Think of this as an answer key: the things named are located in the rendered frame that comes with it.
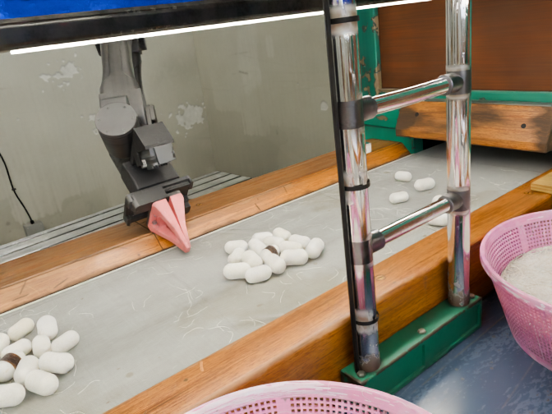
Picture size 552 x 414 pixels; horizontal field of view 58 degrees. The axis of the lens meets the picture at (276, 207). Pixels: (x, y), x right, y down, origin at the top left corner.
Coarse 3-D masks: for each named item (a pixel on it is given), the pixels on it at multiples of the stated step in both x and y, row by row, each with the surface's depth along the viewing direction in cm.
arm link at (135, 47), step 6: (132, 42) 93; (138, 42) 95; (132, 48) 94; (138, 48) 94; (132, 54) 94; (138, 54) 95; (132, 60) 94; (138, 60) 95; (138, 66) 95; (138, 72) 95; (138, 78) 95; (144, 96) 98
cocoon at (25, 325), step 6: (24, 318) 56; (18, 324) 55; (24, 324) 55; (30, 324) 56; (12, 330) 54; (18, 330) 55; (24, 330) 55; (30, 330) 56; (12, 336) 54; (18, 336) 55; (24, 336) 55
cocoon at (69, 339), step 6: (72, 330) 53; (60, 336) 52; (66, 336) 52; (72, 336) 52; (78, 336) 53; (54, 342) 51; (60, 342) 51; (66, 342) 51; (72, 342) 52; (54, 348) 51; (60, 348) 51; (66, 348) 51
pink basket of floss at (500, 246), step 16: (512, 224) 61; (528, 224) 62; (496, 240) 60; (512, 240) 61; (528, 240) 62; (544, 240) 63; (480, 256) 54; (496, 256) 59; (512, 256) 61; (496, 272) 58; (496, 288) 52; (512, 288) 47; (512, 304) 49; (528, 304) 47; (544, 304) 44; (512, 320) 52; (528, 320) 48; (544, 320) 46; (528, 336) 50; (544, 336) 47; (528, 352) 52; (544, 352) 49
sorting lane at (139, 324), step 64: (320, 192) 89; (384, 192) 85; (192, 256) 70; (320, 256) 65; (384, 256) 63; (0, 320) 60; (64, 320) 58; (128, 320) 56; (192, 320) 55; (256, 320) 53; (0, 384) 48; (64, 384) 47; (128, 384) 46
